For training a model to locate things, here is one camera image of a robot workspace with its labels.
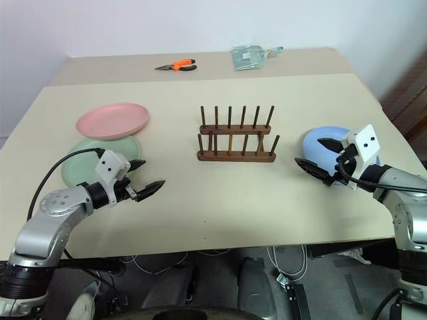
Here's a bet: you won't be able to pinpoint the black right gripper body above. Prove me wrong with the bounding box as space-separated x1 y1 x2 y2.
331 143 359 185

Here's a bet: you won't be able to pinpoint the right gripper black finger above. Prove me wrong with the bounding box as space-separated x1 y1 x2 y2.
317 137 345 154
294 158 335 187

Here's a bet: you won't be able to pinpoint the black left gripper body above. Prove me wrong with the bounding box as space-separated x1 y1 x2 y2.
114 177 139 203

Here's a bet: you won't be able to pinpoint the wooden dish rack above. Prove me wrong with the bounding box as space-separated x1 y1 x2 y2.
196 105 280 163

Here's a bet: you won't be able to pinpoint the blue plate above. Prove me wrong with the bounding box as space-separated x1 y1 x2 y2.
302 125 381 187

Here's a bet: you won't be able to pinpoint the green plate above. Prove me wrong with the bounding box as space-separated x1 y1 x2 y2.
61 135 141 188

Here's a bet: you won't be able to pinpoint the pink plate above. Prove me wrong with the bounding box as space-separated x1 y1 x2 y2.
75 103 150 139

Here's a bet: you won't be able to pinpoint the dark grey rounded shape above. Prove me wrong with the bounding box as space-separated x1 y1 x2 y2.
236 255 280 320
141 262 198 311

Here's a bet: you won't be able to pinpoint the white shoe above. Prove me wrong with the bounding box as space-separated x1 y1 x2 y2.
67 282 101 320

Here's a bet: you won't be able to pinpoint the clear plastic bag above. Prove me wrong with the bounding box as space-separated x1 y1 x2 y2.
231 45 285 71

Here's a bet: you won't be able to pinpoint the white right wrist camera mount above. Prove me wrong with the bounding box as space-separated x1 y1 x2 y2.
340 124 382 193

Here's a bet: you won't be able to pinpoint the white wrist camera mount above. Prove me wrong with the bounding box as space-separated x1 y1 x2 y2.
94 149 131 205
340 124 382 193

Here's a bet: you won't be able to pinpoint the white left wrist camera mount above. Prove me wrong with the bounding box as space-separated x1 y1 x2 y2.
94 149 131 205

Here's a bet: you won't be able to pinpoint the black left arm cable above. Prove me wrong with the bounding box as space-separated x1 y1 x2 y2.
27 147 104 224

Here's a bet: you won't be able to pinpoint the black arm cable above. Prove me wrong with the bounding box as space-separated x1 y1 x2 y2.
27 147 104 224
335 159 427 195

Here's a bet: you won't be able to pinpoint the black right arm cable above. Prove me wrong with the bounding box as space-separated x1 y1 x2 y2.
335 159 427 195

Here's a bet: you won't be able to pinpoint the white floor cable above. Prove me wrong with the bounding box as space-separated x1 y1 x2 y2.
266 245 308 281
131 251 189 277

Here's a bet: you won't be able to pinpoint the orange-handled pliers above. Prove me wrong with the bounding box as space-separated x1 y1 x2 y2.
154 59 198 73

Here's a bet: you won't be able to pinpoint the black metal bracket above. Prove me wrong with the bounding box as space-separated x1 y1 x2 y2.
276 273 314 320

